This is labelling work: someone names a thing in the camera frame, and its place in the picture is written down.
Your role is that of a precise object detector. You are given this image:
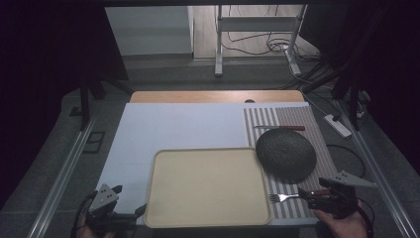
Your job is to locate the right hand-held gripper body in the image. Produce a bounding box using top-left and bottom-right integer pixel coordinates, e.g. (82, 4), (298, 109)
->
(307, 170), (378, 220)

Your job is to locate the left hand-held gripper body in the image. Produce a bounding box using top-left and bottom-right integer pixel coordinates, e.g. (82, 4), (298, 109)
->
(86, 183), (137, 232)

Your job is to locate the fork with brown handle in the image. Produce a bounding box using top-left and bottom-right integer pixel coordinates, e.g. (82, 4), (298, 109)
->
(268, 188), (331, 204)

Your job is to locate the person's right hand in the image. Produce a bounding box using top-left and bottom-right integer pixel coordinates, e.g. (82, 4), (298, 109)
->
(312, 201), (369, 238)

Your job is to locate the person's left hand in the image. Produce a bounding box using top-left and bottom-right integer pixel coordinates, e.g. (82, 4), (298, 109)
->
(76, 216), (117, 238)

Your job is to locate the dark round woven plate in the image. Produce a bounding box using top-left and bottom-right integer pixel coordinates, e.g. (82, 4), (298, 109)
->
(255, 128), (317, 184)

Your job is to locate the beige plastic tray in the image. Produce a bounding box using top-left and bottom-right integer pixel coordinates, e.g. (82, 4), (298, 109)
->
(144, 147), (272, 229)

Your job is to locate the white power strip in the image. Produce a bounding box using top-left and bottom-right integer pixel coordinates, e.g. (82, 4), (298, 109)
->
(323, 113), (353, 139)

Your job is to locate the grey striped placemat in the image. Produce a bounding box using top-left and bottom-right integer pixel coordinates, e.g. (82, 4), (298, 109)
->
(243, 106), (339, 220)

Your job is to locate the light blue table board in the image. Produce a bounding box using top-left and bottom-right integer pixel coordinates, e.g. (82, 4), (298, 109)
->
(95, 101), (320, 227)

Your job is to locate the black stand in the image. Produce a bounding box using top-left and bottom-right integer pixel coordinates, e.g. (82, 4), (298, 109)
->
(301, 63), (363, 132)
(78, 74), (134, 132)

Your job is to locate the white panel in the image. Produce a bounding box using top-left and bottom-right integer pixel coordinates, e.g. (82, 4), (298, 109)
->
(104, 5), (194, 57)

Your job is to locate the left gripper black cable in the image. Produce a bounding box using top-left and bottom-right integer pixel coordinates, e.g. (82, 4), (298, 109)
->
(70, 191), (99, 238)

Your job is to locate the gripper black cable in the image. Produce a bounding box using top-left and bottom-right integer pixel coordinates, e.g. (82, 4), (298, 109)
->
(356, 197), (376, 238)
(70, 191), (99, 238)

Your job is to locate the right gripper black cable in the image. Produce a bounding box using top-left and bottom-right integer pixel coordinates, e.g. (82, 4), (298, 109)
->
(356, 197), (376, 238)

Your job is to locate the aluminium rail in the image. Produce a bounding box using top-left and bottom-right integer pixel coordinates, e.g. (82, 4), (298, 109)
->
(28, 118), (97, 238)
(336, 100), (420, 238)

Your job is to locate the black looped cable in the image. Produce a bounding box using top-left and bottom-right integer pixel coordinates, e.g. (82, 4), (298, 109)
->
(326, 144), (367, 179)

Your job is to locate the knife with brown handle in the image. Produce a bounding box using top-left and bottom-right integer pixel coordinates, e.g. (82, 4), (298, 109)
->
(253, 124), (306, 132)

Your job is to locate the tangle of black floor cables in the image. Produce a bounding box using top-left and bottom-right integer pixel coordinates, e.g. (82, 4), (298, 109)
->
(220, 31), (323, 64)

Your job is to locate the white metal stand frame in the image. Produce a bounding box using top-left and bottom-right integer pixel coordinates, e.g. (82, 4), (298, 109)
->
(214, 4), (309, 77)

